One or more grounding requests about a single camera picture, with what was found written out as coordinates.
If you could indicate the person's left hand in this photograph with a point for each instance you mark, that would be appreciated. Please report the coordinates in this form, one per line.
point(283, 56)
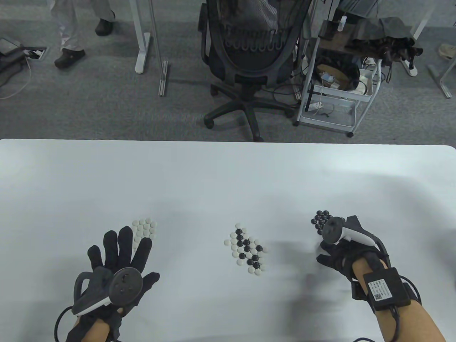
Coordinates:
point(119, 256)

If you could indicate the person's right hand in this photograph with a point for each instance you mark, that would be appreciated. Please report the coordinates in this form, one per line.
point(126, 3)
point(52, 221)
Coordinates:
point(338, 258)

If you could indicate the group of white go stones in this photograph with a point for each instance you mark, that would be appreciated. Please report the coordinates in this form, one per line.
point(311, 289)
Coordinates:
point(146, 228)

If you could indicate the group of black go stones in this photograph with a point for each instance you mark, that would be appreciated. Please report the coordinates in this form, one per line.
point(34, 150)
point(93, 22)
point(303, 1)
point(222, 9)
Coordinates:
point(320, 219)

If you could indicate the pile of mixed go stones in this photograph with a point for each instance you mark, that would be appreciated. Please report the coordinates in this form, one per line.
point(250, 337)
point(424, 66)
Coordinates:
point(247, 251)

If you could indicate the person's right forearm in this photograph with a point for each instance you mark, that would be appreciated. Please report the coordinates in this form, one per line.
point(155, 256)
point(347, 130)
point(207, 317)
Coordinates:
point(413, 324)

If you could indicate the person's left forearm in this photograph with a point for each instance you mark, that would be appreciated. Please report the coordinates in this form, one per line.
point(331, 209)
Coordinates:
point(98, 331)

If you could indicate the grey white right hand controller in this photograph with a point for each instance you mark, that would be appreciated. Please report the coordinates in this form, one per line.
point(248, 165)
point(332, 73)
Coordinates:
point(331, 231)

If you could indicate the dark grey left hand controller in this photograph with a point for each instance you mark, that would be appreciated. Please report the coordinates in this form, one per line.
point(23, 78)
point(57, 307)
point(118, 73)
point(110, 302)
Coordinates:
point(126, 285)

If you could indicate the black right wrist sensor box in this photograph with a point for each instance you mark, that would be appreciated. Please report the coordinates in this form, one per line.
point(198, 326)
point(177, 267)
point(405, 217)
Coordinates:
point(386, 288)

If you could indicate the white wheeled utility cart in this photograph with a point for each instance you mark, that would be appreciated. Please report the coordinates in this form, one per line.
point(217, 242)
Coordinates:
point(342, 119)

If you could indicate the white power strip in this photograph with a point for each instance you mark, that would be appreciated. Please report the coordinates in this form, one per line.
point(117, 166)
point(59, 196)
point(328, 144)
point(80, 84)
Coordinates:
point(313, 106)

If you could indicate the white power adapter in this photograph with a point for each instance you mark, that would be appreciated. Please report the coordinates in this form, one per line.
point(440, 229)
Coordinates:
point(366, 80)

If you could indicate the black and tan bag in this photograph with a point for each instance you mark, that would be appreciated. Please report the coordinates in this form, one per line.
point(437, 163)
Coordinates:
point(351, 76)

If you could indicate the grey desk leg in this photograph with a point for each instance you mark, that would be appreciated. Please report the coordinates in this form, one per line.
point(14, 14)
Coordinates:
point(443, 83)

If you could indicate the black mesh office chair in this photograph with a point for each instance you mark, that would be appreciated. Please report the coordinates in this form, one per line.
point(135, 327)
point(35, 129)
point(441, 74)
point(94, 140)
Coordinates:
point(249, 60)

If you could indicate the floor socket box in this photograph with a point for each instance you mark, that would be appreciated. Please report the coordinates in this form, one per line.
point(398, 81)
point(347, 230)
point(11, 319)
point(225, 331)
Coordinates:
point(35, 53)

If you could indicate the black phone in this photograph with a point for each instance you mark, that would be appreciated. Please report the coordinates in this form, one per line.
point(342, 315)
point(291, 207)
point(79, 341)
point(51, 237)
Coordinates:
point(327, 30)

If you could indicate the black crumpled cloth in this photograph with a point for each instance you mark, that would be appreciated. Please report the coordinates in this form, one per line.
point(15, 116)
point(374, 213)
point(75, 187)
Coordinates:
point(384, 32)

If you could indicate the beige shoe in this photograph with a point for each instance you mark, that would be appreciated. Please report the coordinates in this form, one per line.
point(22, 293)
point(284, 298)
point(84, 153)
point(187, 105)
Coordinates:
point(448, 50)

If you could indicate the small white bottle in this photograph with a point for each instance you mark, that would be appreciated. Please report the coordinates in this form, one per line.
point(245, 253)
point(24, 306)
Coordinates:
point(343, 23)

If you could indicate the white slanted desk leg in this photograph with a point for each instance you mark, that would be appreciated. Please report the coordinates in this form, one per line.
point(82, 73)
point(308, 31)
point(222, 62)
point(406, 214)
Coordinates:
point(422, 21)

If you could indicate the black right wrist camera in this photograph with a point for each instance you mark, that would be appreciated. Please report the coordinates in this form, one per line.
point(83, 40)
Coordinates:
point(358, 290)

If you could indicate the aluminium profile post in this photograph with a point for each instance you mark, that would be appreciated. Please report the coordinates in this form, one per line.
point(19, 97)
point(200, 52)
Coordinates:
point(163, 78)

